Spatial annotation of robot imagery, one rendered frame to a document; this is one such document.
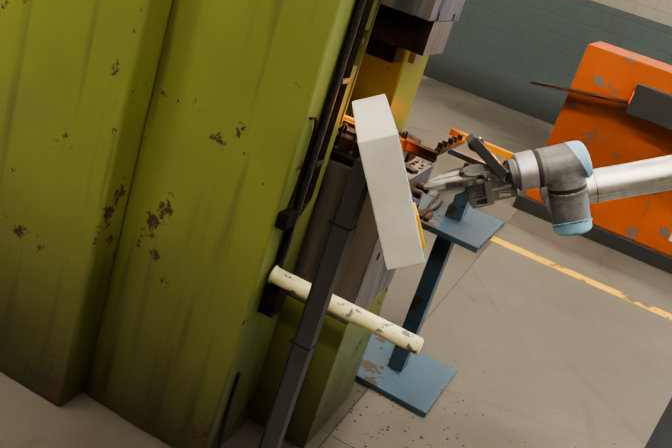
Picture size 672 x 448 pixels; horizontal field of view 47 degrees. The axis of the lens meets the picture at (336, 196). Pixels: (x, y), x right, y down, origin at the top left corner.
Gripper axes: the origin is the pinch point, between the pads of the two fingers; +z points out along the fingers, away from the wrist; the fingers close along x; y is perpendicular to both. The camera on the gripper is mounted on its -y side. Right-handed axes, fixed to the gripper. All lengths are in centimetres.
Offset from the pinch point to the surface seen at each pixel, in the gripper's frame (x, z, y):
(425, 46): 35.4, -8.4, -24.6
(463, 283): 190, -19, 131
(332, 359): 30, 37, 60
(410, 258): -27.0, 8.1, 4.8
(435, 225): 75, -4, 44
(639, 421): 98, -73, 162
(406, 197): -27.0, 6.3, -8.4
